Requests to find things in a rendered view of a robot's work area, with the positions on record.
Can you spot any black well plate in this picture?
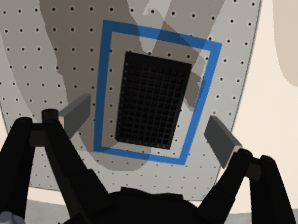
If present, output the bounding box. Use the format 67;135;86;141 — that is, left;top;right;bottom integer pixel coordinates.
115;51;192;150

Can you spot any grey perforated base plate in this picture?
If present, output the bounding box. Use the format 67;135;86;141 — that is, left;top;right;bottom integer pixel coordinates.
0;0;263;202

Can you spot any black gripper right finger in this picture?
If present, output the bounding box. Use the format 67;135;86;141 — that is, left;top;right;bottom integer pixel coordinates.
185;115;296;224

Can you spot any blue tape outline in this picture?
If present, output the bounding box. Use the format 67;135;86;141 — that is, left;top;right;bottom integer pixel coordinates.
93;20;222;165

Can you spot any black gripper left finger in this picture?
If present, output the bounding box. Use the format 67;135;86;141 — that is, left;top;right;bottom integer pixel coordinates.
0;93;134;224

